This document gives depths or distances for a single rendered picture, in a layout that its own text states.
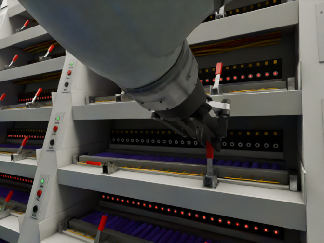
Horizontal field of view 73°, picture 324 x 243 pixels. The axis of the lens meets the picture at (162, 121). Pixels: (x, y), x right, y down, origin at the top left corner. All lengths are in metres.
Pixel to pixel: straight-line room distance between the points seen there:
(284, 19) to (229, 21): 0.11
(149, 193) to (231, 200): 0.18
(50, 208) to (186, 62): 0.60
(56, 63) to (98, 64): 0.73
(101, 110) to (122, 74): 0.45
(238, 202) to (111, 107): 0.39
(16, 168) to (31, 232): 0.24
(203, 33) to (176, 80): 0.37
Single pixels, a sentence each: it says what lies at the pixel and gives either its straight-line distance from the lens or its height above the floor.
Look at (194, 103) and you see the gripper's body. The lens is 0.28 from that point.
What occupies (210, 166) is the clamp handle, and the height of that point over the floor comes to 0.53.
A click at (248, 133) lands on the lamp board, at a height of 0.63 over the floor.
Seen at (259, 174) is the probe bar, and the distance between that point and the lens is 0.50.
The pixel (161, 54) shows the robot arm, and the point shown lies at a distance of 0.19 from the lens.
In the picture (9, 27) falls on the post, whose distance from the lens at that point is 1.51.
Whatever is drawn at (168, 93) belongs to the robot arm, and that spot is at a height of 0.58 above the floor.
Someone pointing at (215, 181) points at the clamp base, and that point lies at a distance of 0.46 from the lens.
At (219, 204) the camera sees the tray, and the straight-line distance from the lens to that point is 0.45.
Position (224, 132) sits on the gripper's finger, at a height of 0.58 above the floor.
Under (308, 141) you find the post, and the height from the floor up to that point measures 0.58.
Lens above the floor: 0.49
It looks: 14 degrees up
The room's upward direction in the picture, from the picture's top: 7 degrees clockwise
